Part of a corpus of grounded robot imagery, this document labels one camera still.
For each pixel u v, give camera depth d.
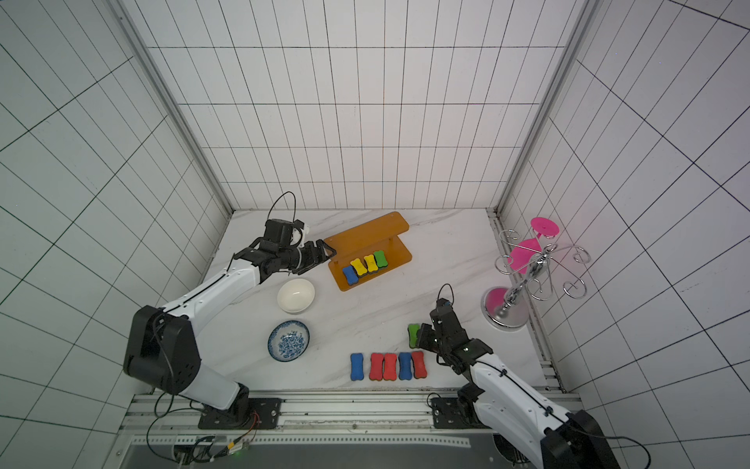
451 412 0.72
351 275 0.98
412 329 0.87
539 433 0.43
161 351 0.43
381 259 1.01
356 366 0.80
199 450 1.07
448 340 0.65
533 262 0.71
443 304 0.79
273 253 0.66
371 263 1.00
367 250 1.00
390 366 0.79
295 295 0.92
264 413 0.73
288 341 0.84
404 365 0.79
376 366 0.82
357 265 1.00
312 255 0.76
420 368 0.79
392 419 0.73
